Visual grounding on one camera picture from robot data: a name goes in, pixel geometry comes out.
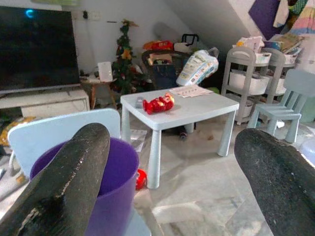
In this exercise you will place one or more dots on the purple plastic rubbish bin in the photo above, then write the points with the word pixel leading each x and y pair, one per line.
pixel 118 177

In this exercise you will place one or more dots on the pastel striped cloth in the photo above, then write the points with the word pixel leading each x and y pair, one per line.
pixel 305 22

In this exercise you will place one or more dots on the stack of books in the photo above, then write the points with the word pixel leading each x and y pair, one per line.
pixel 288 41

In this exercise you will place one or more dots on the red ball toy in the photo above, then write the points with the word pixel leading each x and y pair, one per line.
pixel 141 179

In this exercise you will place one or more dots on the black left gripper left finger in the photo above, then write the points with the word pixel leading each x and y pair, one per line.
pixel 61 184

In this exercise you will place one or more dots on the white storage basket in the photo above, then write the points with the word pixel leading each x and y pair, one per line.
pixel 248 82

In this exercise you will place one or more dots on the yellow printed bag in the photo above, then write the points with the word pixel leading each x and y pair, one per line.
pixel 9 130

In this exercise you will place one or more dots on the small christmas tree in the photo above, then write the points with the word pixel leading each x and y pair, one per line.
pixel 125 61

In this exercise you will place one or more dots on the small grey object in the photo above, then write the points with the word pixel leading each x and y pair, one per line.
pixel 139 102

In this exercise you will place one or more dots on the grey plastic trolley cart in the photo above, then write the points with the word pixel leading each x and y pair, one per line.
pixel 240 56
pixel 278 61

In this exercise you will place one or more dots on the small wooden side table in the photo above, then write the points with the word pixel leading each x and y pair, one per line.
pixel 98 83

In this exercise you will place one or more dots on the purple foam mat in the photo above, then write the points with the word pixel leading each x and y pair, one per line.
pixel 263 14

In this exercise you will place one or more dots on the white diaper pack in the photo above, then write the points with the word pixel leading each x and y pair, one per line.
pixel 199 67

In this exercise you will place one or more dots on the white paper sheets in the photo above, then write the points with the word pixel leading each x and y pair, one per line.
pixel 190 91

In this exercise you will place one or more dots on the red toy car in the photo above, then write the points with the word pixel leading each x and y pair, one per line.
pixel 158 45

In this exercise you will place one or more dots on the white television cabinet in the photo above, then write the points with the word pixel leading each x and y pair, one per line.
pixel 44 103

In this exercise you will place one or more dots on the white printed box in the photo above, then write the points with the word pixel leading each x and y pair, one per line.
pixel 251 44

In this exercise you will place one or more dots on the red plush toy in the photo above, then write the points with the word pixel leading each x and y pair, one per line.
pixel 158 103

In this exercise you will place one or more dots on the black flat screen television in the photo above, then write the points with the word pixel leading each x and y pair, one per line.
pixel 37 49

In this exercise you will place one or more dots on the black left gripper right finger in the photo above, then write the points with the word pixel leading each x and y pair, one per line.
pixel 278 179

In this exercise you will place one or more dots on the black wheeled toy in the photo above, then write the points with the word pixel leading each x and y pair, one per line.
pixel 180 134

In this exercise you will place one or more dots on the white box device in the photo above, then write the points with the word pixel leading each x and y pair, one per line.
pixel 105 71

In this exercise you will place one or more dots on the light blue child table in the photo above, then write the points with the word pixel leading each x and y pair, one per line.
pixel 192 108

